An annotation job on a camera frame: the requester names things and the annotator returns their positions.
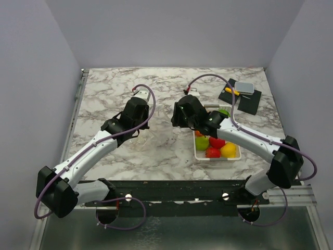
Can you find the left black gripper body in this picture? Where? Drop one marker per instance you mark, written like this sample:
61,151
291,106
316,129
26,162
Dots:
144,119

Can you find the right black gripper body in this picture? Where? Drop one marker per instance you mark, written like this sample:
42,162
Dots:
180,119

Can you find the orange toy fruit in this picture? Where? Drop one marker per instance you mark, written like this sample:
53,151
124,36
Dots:
198,134

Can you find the clear zip top bag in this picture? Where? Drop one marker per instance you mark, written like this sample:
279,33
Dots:
160,134

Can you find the light green toy apple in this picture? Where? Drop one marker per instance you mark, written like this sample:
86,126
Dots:
201,143

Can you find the red toy apple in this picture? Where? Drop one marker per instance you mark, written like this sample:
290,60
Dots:
216,143

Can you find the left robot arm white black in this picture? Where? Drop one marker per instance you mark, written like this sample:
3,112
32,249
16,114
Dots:
59,188

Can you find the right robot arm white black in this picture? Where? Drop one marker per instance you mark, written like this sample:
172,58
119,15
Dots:
283,155

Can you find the dark green toy melon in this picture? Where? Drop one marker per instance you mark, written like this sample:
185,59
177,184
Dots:
225,113

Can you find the black foam block left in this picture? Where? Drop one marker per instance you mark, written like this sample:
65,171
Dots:
225,95

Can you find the black foam block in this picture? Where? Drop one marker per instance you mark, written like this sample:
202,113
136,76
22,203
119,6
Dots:
225,95
249,103

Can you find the white perforated plastic basket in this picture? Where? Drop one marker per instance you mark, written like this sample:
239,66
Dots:
200,155

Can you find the small red toy fruit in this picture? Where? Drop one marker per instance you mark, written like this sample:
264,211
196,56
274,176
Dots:
212,152

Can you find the yellow toy lemon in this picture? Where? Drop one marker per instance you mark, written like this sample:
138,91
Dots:
228,150

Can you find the black foam block right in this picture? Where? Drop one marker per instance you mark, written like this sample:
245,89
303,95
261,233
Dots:
249,103

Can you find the grey lidded plastic box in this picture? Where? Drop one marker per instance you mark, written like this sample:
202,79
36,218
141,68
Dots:
244,88

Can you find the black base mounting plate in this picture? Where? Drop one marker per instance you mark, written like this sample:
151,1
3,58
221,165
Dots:
178,198

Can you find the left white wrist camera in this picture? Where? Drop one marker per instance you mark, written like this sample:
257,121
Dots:
142,92

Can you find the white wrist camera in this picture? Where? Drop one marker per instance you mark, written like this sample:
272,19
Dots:
142,92
191,91

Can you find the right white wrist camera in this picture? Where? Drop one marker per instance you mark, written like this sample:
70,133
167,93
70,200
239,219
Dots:
191,91

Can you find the yellow handled knife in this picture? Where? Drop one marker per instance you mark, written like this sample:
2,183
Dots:
232,90

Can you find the aluminium rail left edge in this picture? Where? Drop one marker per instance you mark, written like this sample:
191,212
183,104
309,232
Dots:
77,103

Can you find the aluminium rail frame front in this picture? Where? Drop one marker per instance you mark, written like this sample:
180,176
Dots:
288,220

